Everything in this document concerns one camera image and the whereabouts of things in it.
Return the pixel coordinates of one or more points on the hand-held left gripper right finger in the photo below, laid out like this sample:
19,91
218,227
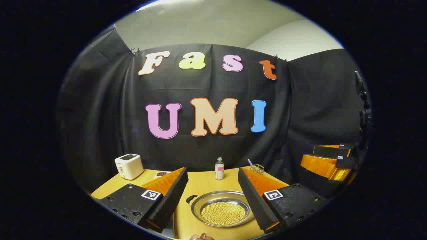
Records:
255,200

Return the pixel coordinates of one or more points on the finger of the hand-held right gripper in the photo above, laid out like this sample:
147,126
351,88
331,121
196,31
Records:
320,166
330,151

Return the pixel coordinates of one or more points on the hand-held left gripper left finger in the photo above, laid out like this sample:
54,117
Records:
170,200

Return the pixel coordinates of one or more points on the stainless steel pot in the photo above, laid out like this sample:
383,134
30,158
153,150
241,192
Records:
197,209

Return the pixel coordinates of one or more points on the white divided dish of grains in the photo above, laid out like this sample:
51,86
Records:
162,174

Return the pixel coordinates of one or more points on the pile of yellow soybeans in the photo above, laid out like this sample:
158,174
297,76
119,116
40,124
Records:
223,213

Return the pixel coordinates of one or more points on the striped drinking straw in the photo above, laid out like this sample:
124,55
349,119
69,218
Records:
250,163

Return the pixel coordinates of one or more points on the clear bottle with pink label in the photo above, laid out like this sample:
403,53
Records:
219,171

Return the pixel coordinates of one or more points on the white toaster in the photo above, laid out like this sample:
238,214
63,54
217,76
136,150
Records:
128,166

